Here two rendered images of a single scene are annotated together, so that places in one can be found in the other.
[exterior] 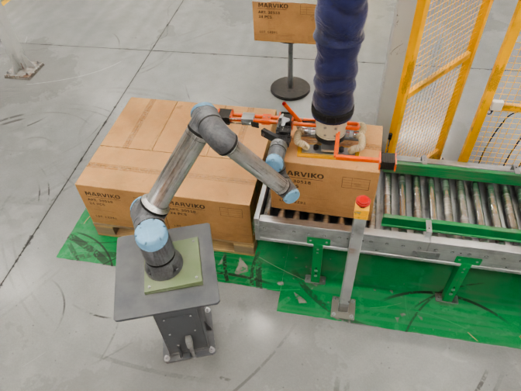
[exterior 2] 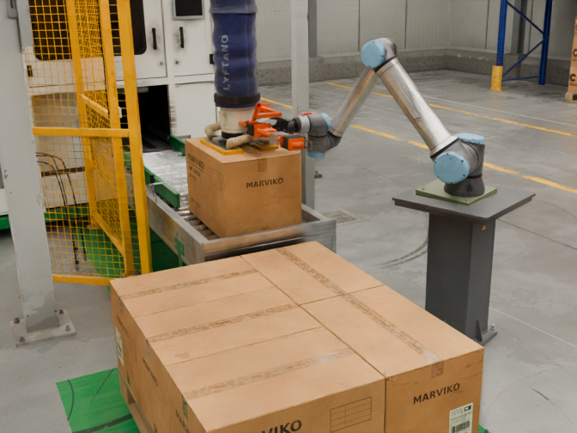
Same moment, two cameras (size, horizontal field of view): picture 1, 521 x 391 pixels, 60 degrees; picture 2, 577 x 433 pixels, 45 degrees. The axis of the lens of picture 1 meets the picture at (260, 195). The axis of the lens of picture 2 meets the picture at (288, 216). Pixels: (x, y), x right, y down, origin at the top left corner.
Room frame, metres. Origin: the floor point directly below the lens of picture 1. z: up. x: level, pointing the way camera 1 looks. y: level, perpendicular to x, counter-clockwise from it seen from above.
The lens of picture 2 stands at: (4.01, 2.43, 1.72)
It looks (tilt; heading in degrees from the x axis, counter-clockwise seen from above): 18 degrees down; 230
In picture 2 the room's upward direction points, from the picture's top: 1 degrees counter-clockwise
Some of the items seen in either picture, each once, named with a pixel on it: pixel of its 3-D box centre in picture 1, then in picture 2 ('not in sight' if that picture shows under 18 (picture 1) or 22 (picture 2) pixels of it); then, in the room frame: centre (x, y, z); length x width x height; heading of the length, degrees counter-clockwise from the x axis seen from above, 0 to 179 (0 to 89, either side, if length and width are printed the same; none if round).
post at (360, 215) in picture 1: (351, 264); (307, 204); (1.43, -0.49, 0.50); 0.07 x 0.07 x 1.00; 76
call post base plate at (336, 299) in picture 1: (343, 306); not in sight; (1.43, -0.49, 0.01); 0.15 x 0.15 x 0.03; 76
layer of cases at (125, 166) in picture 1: (187, 164); (276, 356); (2.51, 0.53, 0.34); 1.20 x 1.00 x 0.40; 76
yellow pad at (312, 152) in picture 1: (328, 150); (255, 138); (1.87, -0.39, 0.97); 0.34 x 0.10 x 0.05; 77
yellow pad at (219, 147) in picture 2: not in sight; (221, 143); (2.06, -0.43, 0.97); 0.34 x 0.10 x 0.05; 77
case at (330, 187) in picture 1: (326, 167); (241, 183); (1.97, -0.40, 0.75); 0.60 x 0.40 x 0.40; 75
